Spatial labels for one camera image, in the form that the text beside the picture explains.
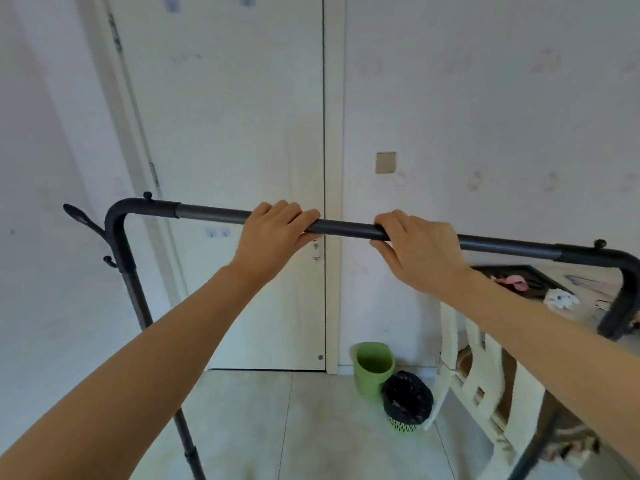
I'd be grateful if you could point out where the white crumpled item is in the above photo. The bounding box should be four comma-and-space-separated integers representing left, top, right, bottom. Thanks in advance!
544, 288, 581, 312

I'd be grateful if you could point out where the white door frame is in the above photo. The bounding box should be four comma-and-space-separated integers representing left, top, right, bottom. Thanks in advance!
75, 0, 347, 376

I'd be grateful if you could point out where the floral patterned cloth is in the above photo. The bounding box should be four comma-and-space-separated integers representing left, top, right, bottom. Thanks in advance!
544, 422, 601, 468

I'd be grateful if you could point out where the green bin with black bag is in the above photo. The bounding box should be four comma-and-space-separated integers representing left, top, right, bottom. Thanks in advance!
382, 371, 435, 435

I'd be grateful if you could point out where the person's left forearm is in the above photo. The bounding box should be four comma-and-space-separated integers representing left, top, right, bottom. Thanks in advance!
0, 265, 266, 480

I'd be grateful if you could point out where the pink cloth item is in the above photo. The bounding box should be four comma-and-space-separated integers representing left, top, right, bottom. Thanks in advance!
492, 274, 530, 293

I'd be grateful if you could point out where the person's right hand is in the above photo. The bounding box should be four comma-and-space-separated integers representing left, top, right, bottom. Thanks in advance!
369, 210, 474, 296

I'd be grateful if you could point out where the black metal clothes rack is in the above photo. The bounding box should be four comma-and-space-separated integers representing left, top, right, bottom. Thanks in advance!
63, 192, 640, 480

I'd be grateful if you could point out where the green plastic bucket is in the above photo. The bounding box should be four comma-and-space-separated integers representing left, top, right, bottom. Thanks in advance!
352, 342, 397, 402

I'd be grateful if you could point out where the white door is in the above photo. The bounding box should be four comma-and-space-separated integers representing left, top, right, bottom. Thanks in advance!
102, 0, 328, 373

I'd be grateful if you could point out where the person's left hand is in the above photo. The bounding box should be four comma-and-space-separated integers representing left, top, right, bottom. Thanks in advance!
230, 199, 322, 292

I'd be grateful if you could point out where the person's right forearm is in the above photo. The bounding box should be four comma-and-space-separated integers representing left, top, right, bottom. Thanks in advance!
440, 269, 640, 470

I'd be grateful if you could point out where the white wooden chair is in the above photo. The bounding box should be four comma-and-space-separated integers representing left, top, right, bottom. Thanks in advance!
424, 294, 551, 480

